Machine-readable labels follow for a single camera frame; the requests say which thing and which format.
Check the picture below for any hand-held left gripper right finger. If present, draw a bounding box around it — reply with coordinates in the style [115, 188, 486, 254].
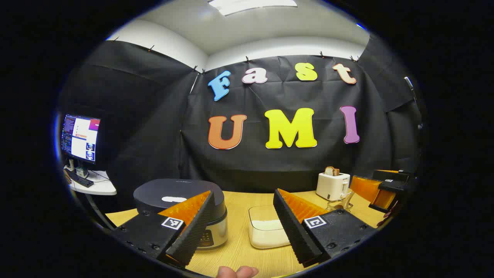
[273, 188, 377, 268]

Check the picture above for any white toaster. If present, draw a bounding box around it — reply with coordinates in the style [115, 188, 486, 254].
[316, 172, 351, 201]

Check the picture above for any black and silver rice cooker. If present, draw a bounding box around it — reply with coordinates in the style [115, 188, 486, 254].
[133, 178, 228, 251]

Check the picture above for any black keyboard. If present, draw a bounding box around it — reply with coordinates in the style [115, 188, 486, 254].
[66, 170, 94, 188]

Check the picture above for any computer monitor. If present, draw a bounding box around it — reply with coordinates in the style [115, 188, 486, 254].
[60, 114, 102, 164]

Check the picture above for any white side desk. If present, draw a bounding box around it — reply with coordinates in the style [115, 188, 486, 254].
[64, 166, 117, 196]

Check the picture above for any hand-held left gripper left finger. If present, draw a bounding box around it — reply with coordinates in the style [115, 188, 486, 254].
[111, 190, 215, 268]

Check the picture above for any black backdrop cloth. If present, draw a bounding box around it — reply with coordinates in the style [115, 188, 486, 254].
[58, 37, 425, 211]

